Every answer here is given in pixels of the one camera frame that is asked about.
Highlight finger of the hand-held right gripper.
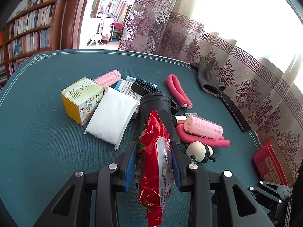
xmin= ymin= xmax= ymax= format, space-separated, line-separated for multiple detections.
xmin=247 ymin=181 xmax=292 ymax=205

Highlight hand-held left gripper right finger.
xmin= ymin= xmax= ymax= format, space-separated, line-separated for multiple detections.
xmin=170 ymin=141 xmax=270 ymax=227

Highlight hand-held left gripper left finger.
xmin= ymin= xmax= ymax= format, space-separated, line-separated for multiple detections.
xmin=33 ymin=142 xmax=142 ymax=227

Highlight red snack packet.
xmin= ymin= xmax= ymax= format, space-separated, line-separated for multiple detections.
xmin=137 ymin=111 xmax=176 ymax=227

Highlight panda toy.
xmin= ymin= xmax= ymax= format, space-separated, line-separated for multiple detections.
xmin=185 ymin=141 xmax=217 ymax=163

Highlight red tin container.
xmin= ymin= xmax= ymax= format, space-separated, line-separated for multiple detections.
xmin=253 ymin=136 xmax=295 ymax=187

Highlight pink foam curler rod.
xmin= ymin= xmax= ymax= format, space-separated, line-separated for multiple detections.
xmin=175 ymin=123 xmax=231 ymax=148
xmin=166 ymin=74 xmax=193 ymax=110

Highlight pink hair roller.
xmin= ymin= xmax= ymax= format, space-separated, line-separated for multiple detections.
xmin=184 ymin=116 xmax=223 ymax=139
xmin=93 ymin=70 xmax=122 ymax=89

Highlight lipstick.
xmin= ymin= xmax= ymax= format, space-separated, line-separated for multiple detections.
xmin=172 ymin=113 xmax=199 ymax=126

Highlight white tissue packet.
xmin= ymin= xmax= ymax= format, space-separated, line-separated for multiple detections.
xmin=85 ymin=86 xmax=141 ymax=150

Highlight black flashlight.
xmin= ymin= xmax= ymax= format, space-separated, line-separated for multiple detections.
xmin=138 ymin=93 xmax=181 ymax=145

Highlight blue white medicine box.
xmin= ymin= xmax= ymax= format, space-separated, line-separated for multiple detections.
xmin=114 ymin=80 xmax=142 ymax=100

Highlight yellow green cardboard box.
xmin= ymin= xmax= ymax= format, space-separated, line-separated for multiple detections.
xmin=61 ymin=77 xmax=105 ymax=126

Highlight black comb hair clip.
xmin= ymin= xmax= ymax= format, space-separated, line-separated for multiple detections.
xmin=131 ymin=79 xmax=181 ymax=111

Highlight grey glove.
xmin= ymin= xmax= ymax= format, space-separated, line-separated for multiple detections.
xmin=190 ymin=58 xmax=226 ymax=97

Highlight patterned lace curtain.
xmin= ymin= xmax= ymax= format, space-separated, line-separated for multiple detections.
xmin=118 ymin=0 xmax=303 ymax=182

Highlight red chair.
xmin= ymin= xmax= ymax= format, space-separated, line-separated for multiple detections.
xmin=111 ymin=22 xmax=125 ymax=40

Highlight wooden bookshelf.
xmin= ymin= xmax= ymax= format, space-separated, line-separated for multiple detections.
xmin=0 ymin=0 xmax=68 ymax=93

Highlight rows of books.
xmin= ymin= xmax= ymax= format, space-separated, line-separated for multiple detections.
xmin=0 ymin=5 xmax=55 ymax=83

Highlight wooden door frame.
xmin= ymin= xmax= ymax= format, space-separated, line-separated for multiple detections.
xmin=64 ymin=0 xmax=95 ymax=51

